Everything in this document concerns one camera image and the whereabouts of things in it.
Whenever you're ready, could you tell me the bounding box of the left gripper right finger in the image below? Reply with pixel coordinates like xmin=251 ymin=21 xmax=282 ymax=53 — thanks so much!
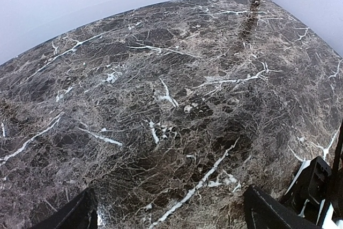
xmin=243 ymin=184 xmax=314 ymax=228

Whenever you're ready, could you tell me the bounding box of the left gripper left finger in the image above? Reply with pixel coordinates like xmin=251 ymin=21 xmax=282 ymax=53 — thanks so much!
xmin=31 ymin=188 xmax=98 ymax=229

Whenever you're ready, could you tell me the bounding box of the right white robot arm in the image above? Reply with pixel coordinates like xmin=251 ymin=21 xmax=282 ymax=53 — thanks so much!
xmin=280 ymin=127 xmax=342 ymax=228

